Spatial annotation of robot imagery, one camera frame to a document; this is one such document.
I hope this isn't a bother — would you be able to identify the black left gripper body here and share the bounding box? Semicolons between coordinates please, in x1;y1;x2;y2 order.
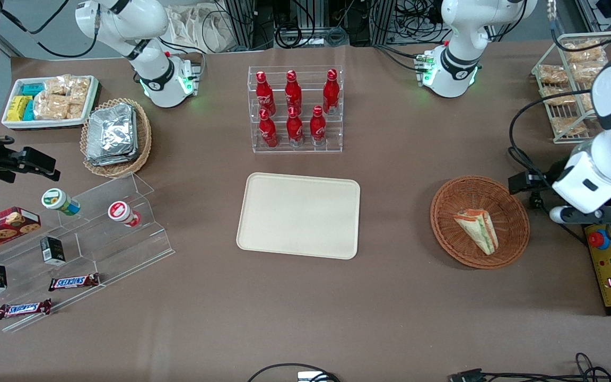
508;170;551;195

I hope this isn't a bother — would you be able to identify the triangle sandwich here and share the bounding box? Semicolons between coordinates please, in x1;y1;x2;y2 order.
453;209;499;256

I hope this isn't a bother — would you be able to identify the brown wicker basket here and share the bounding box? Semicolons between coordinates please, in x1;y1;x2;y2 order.
430;176;530;270

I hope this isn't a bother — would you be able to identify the white rectangular snack tray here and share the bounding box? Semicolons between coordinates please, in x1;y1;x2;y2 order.
1;75;100;131

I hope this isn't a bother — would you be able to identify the light wicker basket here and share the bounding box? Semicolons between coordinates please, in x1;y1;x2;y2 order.
80;98;153;179

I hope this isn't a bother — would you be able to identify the cream plastic tray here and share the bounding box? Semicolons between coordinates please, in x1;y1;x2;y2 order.
236;172;361;261

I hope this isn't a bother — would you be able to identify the green lid yogurt cup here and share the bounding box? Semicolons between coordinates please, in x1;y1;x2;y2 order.
41;188;81;216

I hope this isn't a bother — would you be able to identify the yellow snack packet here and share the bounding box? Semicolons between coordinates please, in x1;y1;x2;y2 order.
6;95;31;122

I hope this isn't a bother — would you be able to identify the red emergency stop button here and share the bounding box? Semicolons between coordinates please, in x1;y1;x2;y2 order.
588;229;611;250

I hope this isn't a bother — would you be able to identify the stack of silver foil packs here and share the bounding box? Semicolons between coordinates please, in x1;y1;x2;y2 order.
85;103;139;167

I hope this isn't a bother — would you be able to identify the red lid yogurt cup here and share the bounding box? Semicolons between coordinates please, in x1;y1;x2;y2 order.
107;201;141;228

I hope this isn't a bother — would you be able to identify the brown chocolate bar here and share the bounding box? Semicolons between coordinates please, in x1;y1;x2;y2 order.
48;273;101;292
0;299;53;320

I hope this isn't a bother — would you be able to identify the clear acrylic stepped shelf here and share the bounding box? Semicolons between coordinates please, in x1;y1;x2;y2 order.
0;172;176;333

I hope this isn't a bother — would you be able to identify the clear acrylic bottle rack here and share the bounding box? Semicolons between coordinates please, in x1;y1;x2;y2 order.
248;65;344;154

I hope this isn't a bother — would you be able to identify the white cloth bag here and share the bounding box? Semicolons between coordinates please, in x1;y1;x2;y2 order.
166;4;232;54

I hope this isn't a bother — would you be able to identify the red cola bottle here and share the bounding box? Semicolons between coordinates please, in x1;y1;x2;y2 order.
309;105;328;147
255;71;276;115
285;70;303;112
258;109;280;149
286;106;305;147
322;69;341;115

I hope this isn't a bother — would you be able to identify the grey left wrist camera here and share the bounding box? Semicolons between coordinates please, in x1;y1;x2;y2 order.
549;206;574;225

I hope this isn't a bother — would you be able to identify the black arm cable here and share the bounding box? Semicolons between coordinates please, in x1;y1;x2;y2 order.
509;89;593;154

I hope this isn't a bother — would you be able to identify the dark left camera mount bracket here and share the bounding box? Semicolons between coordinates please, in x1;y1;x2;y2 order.
571;204;611;227

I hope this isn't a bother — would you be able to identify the white wire rack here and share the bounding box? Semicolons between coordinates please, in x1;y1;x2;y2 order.
531;31;611;144

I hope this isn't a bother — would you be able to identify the thin black cable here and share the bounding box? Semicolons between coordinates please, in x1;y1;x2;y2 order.
483;352;611;382

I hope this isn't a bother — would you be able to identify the black cable connector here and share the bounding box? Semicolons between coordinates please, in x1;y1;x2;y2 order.
448;368;486;382

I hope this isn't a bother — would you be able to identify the aluminium frame post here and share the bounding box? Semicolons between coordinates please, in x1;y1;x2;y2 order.
225;0;265;51
368;0;397;47

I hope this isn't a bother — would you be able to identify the black looped cable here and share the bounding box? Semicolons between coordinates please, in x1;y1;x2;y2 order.
247;363;341;382

